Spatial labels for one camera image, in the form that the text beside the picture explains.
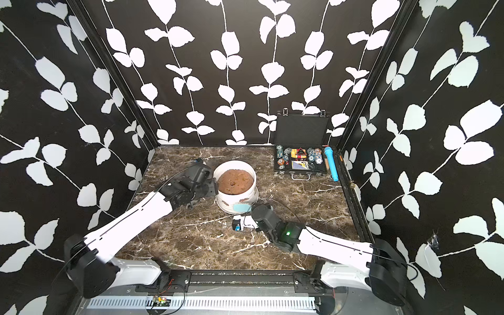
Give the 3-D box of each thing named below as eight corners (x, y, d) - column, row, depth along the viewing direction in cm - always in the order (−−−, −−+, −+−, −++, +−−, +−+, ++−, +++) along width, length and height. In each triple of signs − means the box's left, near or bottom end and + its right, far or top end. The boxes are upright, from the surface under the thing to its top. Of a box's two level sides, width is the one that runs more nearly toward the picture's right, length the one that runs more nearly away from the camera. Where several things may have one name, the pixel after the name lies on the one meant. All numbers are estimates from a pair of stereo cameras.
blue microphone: (333, 181, 105) (335, 178, 103) (323, 149, 120) (324, 146, 119) (341, 181, 105) (342, 179, 103) (330, 149, 120) (331, 146, 119)
